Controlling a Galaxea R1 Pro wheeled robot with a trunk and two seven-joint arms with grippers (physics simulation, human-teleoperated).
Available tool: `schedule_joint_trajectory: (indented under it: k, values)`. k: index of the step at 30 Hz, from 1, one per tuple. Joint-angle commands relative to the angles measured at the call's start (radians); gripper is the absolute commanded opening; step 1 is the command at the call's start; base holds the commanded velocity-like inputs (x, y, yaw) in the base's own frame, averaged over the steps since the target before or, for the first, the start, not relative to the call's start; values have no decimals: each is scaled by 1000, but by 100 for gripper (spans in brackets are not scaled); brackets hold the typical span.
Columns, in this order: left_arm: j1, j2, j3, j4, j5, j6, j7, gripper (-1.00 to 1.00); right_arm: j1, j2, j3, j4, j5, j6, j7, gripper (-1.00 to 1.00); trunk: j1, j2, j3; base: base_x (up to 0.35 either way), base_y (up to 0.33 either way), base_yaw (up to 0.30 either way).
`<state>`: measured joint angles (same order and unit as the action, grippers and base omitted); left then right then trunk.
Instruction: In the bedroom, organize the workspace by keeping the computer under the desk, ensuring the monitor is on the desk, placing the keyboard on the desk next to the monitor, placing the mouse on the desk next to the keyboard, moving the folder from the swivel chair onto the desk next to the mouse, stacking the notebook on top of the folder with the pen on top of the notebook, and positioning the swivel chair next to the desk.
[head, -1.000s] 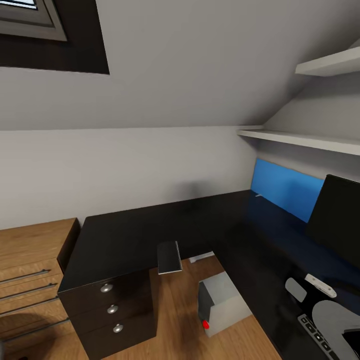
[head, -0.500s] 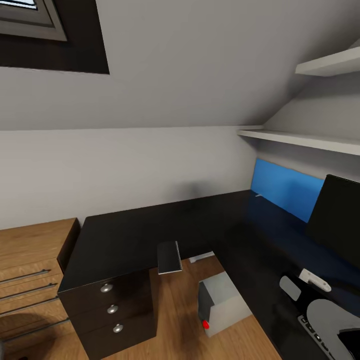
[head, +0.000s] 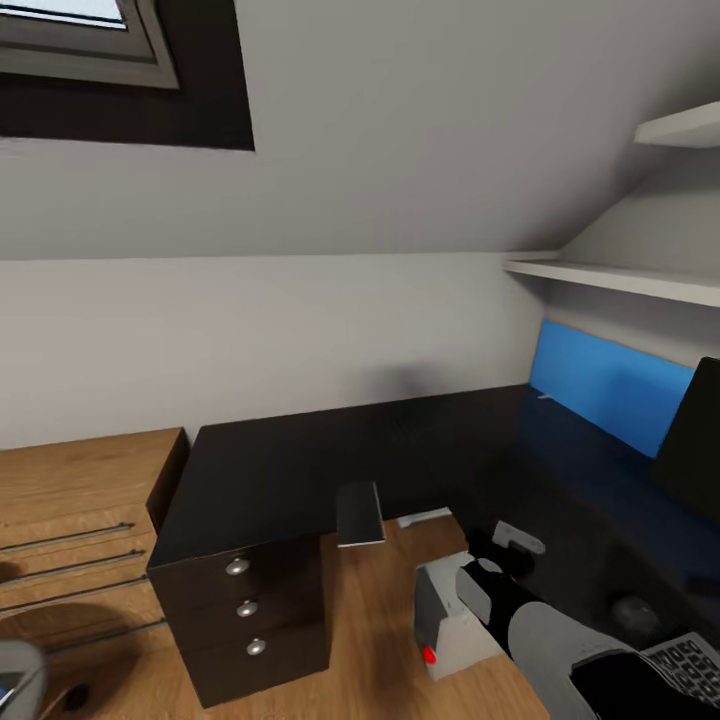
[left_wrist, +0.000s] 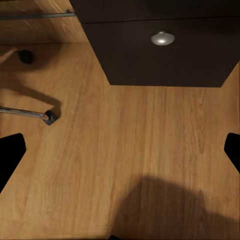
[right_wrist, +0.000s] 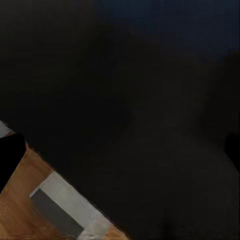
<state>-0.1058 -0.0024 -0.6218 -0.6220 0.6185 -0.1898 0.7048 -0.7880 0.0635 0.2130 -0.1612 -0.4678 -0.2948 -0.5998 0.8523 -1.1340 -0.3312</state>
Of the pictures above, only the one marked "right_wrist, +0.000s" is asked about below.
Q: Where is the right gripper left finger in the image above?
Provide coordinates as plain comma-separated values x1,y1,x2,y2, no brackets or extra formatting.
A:
0,133,26,193

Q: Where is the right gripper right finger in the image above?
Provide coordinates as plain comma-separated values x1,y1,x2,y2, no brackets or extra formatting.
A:
224,132,240,173

